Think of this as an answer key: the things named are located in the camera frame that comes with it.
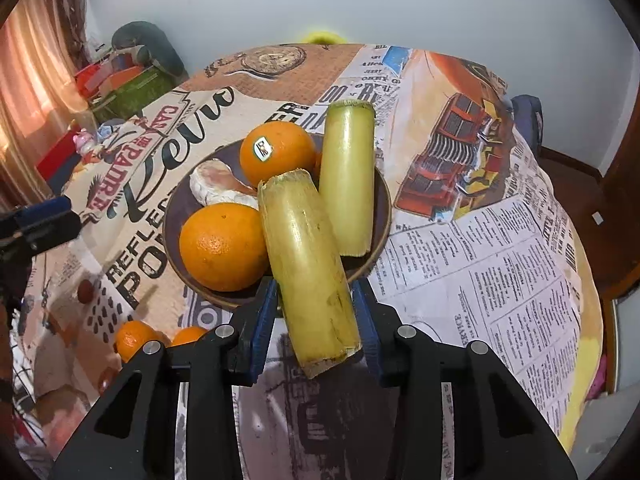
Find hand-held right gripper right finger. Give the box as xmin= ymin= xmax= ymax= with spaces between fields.
xmin=352 ymin=280 xmax=576 ymax=480

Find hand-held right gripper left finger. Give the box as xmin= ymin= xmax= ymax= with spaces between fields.
xmin=47 ymin=280 xmax=278 ymax=480

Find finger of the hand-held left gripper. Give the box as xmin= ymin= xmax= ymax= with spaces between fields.
xmin=0 ymin=197 xmax=83 ymax=261

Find yellow sugarcane piece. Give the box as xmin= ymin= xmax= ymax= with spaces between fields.
xmin=257 ymin=169 xmax=363 ymax=380

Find large orange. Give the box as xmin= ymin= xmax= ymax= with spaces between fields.
xmin=179 ymin=202 xmax=271 ymax=292

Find dark grey plate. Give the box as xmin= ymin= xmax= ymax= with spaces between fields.
xmin=162 ymin=132 xmax=393 ymax=311

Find peeled pomelo segment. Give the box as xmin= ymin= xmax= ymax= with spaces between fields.
xmin=189 ymin=158 xmax=261 ymax=208

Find pale green sugarcane piece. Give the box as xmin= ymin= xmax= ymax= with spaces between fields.
xmin=318 ymin=100 xmax=377 ymax=258

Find orange with sticker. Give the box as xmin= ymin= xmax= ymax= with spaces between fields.
xmin=239 ymin=121 xmax=318 ymax=188

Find red box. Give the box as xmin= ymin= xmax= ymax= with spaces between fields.
xmin=37 ymin=132 xmax=83 ymax=183

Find red-orange tangerine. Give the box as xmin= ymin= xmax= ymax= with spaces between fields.
xmin=170 ymin=326 xmax=208 ymax=348

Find small tangerine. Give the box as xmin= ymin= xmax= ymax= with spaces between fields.
xmin=114 ymin=320 xmax=163 ymax=363

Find printed newspaper tablecloth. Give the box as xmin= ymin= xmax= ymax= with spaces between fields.
xmin=10 ymin=42 xmax=603 ymax=480

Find red bags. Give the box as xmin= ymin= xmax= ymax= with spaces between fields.
xmin=75 ymin=62 xmax=113 ymax=96

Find green patterned box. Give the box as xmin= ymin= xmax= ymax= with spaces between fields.
xmin=87 ymin=67 xmax=176 ymax=121

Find orange brown curtain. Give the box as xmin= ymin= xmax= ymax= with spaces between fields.
xmin=0 ymin=0 xmax=101 ymax=211

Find orange box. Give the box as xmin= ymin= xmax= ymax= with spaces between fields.
xmin=107 ymin=67 xmax=151 ymax=91

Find blue chair back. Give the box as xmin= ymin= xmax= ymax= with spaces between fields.
xmin=510 ymin=94 xmax=543 ymax=156

